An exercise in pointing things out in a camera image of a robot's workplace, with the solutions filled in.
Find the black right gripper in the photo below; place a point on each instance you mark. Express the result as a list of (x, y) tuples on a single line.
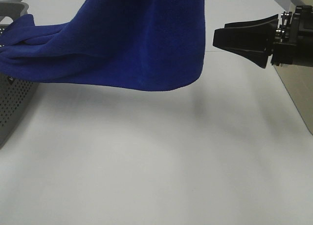
[(293, 40)]

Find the blue towel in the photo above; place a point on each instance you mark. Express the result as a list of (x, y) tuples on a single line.
[(149, 45)]

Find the beige storage bin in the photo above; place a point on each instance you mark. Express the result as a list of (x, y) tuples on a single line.
[(298, 81)]

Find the grey perforated plastic basket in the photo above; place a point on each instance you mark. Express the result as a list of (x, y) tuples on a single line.
[(15, 94)]

